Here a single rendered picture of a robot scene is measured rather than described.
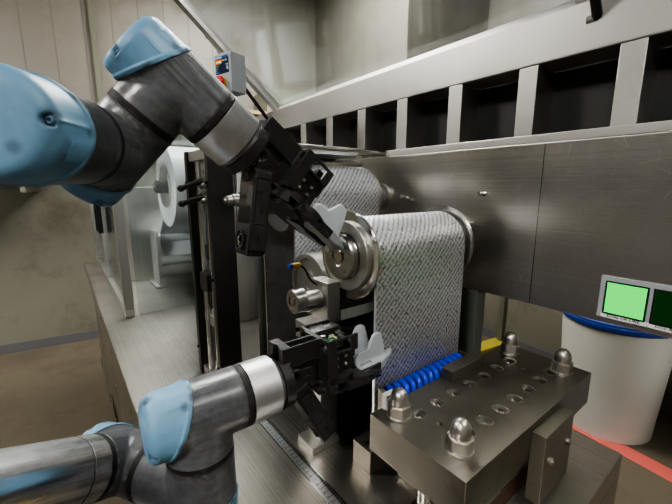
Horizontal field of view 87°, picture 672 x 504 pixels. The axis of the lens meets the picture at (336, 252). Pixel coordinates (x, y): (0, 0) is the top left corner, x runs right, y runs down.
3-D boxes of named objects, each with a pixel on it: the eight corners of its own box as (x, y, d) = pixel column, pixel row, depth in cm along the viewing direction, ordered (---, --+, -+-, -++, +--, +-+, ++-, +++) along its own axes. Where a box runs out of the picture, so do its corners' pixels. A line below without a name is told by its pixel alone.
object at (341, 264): (320, 263, 62) (330, 225, 58) (329, 262, 63) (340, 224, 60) (345, 288, 57) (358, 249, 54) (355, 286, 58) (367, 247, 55)
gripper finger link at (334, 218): (368, 225, 55) (329, 187, 50) (349, 257, 53) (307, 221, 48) (356, 224, 57) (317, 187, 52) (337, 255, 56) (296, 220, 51)
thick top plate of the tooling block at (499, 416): (369, 448, 54) (369, 412, 53) (502, 367, 78) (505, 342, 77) (462, 527, 42) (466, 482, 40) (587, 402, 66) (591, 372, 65)
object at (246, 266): (216, 315, 129) (206, 153, 119) (252, 307, 137) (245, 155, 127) (231, 327, 118) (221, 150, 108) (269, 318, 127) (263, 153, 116)
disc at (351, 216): (322, 289, 66) (320, 209, 64) (324, 289, 66) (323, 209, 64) (378, 309, 54) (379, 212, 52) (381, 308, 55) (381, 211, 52)
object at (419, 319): (372, 395, 59) (374, 287, 56) (455, 354, 73) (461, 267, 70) (374, 396, 59) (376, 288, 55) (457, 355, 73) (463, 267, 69)
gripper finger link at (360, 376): (388, 365, 53) (341, 385, 48) (387, 375, 53) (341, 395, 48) (366, 354, 57) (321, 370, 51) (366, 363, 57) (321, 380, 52)
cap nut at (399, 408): (381, 414, 53) (381, 386, 52) (397, 405, 55) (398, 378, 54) (399, 427, 50) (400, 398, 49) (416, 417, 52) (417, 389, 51)
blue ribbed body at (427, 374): (378, 402, 59) (378, 383, 59) (454, 363, 72) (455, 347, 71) (393, 412, 56) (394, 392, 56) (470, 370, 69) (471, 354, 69)
